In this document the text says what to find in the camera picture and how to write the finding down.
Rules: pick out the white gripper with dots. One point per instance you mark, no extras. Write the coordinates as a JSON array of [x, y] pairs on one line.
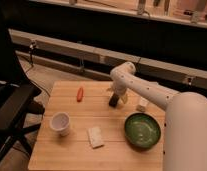
[[123, 98]]

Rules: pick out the black eraser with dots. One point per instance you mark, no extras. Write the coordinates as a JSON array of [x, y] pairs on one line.
[[114, 100]]

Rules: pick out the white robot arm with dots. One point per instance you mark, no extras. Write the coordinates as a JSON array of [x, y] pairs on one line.
[[185, 125]]

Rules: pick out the white sponge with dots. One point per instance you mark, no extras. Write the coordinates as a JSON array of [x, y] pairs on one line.
[[95, 137]]

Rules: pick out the small white bottle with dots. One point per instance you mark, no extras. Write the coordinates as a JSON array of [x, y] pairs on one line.
[[142, 104]]

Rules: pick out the orange carrot toy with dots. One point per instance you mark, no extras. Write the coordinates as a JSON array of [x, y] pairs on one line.
[[80, 94]]

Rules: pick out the green bowl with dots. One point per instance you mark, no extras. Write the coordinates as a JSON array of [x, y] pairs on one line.
[[142, 130]]

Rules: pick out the wooden table board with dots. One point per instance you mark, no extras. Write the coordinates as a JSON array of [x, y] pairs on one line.
[[81, 132]]

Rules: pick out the white cup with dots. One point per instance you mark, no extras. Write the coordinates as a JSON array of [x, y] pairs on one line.
[[60, 123]]

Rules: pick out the black office chair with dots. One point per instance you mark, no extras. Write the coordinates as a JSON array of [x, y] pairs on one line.
[[15, 103]]

